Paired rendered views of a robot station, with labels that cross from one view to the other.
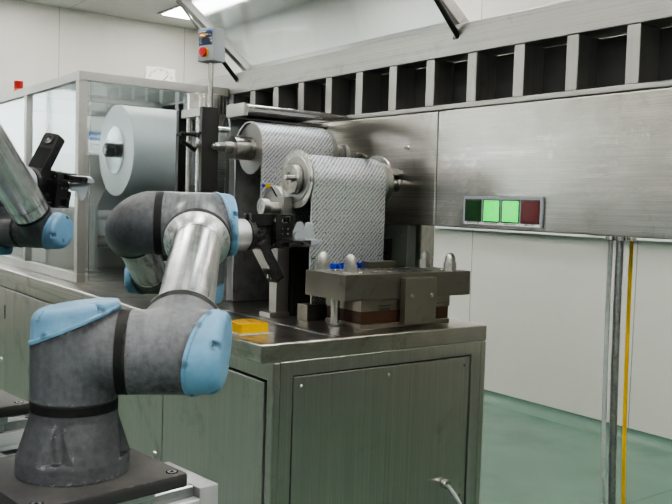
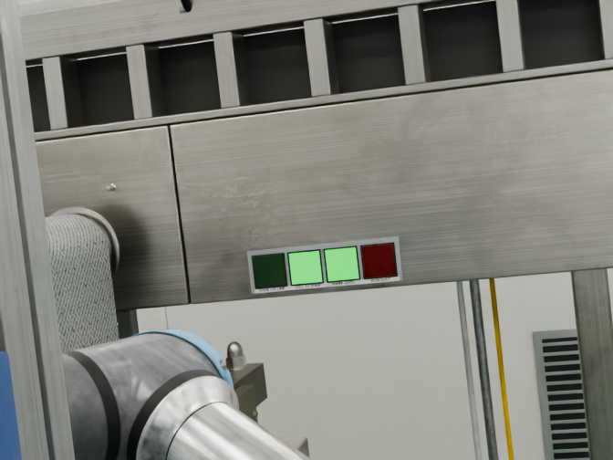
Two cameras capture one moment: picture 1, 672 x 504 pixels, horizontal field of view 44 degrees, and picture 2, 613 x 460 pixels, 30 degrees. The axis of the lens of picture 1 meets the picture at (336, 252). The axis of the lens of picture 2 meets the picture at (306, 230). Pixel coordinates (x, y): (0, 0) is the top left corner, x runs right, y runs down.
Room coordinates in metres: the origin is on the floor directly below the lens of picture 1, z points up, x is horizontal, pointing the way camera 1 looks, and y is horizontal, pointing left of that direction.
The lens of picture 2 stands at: (0.59, 0.80, 1.34)
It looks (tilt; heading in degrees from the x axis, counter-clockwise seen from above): 3 degrees down; 320
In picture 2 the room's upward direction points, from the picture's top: 6 degrees counter-clockwise
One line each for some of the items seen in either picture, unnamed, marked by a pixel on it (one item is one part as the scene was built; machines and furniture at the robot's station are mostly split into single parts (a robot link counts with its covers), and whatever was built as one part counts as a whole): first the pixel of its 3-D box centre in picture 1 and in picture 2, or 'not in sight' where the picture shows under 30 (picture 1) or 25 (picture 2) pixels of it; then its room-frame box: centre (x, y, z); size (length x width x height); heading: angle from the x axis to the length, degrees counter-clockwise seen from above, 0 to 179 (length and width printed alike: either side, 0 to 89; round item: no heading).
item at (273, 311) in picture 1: (275, 256); not in sight; (2.10, 0.15, 1.05); 0.06 x 0.05 x 0.31; 127
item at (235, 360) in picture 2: (450, 261); (234, 354); (2.11, -0.29, 1.05); 0.04 x 0.04 x 0.04
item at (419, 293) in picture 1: (419, 300); (244, 427); (1.99, -0.20, 0.96); 0.10 x 0.03 x 0.11; 127
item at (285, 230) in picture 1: (267, 232); not in sight; (1.98, 0.16, 1.12); 0.12 x 0.08 x 0.09; 127
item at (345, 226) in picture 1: (348, 235); (87, 349); (2.12, -0.03, 1.11); 0.23 x 0.01 x 0.18; 127
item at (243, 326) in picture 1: (247, 326); not in sight; (1.83, 0.19, 0.91); 0.07 x 0.07 x 0.02; 37
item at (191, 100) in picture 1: (204, 105); not in sight; (2.74, 0.44, 1.50); 0.14 x 0.14 x 0.06
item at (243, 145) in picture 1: (241, 148); not in sight; (2.29, 0.27, 1.33); 0.06 x 0.06 x 0.06; 37
